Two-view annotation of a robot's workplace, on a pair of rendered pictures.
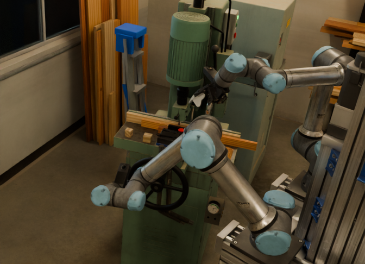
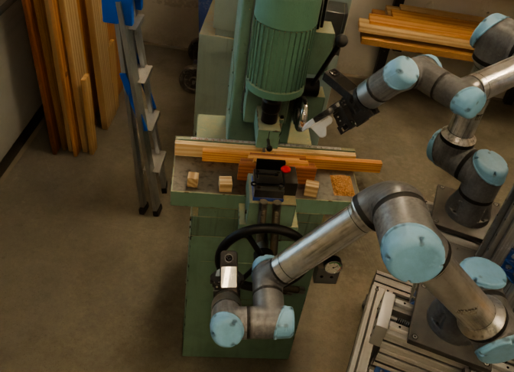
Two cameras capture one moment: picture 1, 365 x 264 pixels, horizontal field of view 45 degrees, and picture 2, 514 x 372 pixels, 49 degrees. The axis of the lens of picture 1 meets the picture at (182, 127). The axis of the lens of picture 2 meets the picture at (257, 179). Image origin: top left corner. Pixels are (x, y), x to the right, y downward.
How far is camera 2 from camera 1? 0.78 m
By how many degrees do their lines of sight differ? 19
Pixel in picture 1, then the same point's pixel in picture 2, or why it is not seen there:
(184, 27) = (290, 8)
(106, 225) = (135, 289)
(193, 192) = not seen: hidden behind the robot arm
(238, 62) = (409, 73)
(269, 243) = (499, 352)
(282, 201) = (493, 278)
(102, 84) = (66, 66)
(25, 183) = not seen: outside the picture
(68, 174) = (45, 217)
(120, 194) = (258, 321)
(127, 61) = (125, 37)
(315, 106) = not seen: hidden behind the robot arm
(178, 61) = (274, 63)
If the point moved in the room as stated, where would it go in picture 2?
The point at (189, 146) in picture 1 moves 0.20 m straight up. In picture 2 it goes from (406, 255) to (440, 175)
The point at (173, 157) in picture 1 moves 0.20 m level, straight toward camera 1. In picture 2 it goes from (335, 247) to (369, 320)
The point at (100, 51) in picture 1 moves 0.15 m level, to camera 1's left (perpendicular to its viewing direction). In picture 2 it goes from (58, 14) to (24, 14)
